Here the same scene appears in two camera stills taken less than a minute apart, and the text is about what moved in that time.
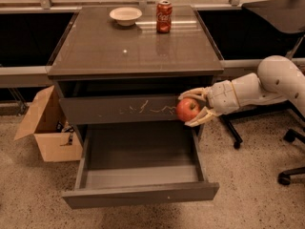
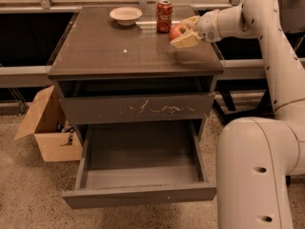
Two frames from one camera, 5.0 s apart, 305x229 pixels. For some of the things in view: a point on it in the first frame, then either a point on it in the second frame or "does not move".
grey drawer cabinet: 128,65 does not move
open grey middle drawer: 140,164 does not move
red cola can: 163,15 does not move
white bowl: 126,15 does not move
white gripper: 221,96 → 208,25
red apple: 188,109 → 175,31
